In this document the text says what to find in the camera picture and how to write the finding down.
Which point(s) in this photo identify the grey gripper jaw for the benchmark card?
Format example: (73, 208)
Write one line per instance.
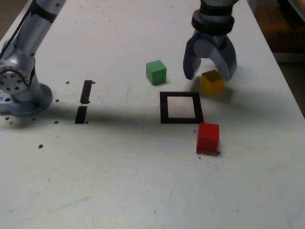
(226, 64)

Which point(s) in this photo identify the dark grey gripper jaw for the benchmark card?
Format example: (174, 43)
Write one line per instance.
(189, 64)

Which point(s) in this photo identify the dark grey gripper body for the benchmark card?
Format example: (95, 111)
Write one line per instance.
(214, 38)

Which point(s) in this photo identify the yellow cube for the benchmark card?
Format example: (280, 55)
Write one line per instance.
(212, 83)

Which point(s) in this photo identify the green cube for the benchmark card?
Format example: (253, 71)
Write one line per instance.
(156, 74)

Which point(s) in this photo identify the red cube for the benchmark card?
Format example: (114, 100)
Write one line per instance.
(207, 138)

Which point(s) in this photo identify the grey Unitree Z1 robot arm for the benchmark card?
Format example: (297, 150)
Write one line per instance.
(26, 59)

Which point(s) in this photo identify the black tape square outline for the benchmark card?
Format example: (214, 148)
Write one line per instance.
(164, 107)

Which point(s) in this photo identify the grey metal beam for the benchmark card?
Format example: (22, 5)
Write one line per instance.
(290, 57)

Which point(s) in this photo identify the brown wooden crate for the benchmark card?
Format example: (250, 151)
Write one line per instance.
(286, 35)

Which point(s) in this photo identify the black tape strip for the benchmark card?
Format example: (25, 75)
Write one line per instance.
(86, 90)

